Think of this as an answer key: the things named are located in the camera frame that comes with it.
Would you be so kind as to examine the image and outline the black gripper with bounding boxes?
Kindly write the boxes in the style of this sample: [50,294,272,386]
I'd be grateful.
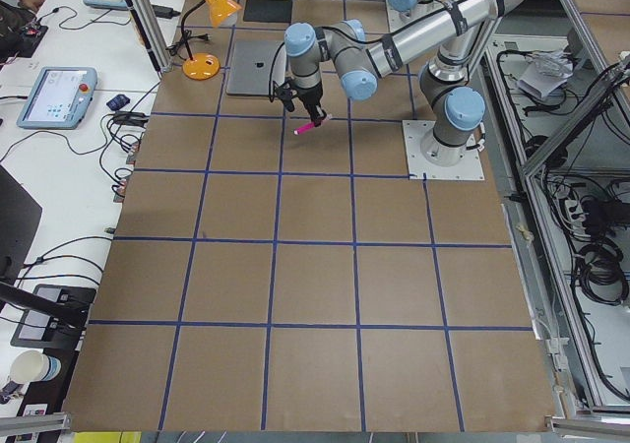
[294,82,327,126]

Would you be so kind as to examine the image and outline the pink pen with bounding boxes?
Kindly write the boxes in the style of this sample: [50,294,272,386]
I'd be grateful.
[292,114,333,136]

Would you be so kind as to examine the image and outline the black mousepad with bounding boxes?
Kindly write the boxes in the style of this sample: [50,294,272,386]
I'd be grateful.
[243,0,292,24]

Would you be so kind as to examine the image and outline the grey closed laptop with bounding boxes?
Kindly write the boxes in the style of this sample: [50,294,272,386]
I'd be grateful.
[226,39,286,97]

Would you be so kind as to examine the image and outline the orange desk lamp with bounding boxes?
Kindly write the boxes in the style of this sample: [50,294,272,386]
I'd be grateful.
[179,0,243,82]

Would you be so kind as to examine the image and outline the black power adapter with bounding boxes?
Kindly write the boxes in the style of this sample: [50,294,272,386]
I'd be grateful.
[152,4,180,19]

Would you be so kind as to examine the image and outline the small dark blue pouch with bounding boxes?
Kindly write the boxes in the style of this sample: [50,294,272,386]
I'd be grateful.
[106,94,130,111]

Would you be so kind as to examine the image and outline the teach pendant near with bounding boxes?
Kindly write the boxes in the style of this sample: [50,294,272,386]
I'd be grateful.
[17,67,98,130]

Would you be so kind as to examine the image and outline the white power strip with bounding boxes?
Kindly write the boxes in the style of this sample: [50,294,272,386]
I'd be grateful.
[561,198,586,227]

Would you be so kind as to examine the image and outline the white paper cup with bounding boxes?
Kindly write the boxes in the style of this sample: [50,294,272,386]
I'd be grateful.
[9,350,62,384]

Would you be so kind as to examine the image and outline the aluminium frame post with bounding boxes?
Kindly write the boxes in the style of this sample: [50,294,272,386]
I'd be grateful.
[124,0,172,74]

